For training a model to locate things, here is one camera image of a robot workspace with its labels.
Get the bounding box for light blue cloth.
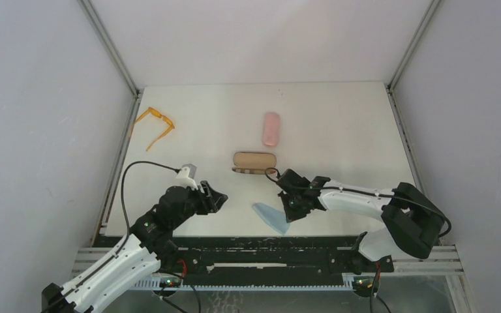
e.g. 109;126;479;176
252;203;290;235

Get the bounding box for brown glasses case red stripe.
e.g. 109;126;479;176
232;151;277;175

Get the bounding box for pink glasses case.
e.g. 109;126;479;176
262;112;281;147

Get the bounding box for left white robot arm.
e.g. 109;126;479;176
41;181;228;312

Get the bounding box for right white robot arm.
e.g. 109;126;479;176
272;169;451;261

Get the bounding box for orange translucent sunglasses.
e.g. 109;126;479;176
129;107;175;152

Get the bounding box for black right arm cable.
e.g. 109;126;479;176
264;167;453;239

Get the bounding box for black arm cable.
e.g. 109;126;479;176
42;160;182;313
264;167;453;239

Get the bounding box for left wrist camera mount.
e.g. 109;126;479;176
175;164;198;190

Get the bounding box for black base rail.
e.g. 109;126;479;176
161;236;394;288

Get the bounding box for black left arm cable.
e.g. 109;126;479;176
42;160;182;313

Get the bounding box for aluminium frame post left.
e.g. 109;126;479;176
78;0;141;98

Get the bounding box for aluminium frame post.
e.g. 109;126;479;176
387;0;443;93
78;0;141;98

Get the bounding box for aluminium frame post right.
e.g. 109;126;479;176
387;0;443;93

